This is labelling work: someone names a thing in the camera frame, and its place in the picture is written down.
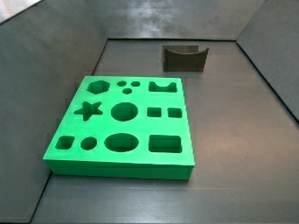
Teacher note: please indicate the black curved holder bracket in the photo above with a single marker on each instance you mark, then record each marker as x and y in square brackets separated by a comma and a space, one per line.
[183, 58]

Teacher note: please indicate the green shape sorter board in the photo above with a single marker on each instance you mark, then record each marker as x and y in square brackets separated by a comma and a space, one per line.
[124, 130]

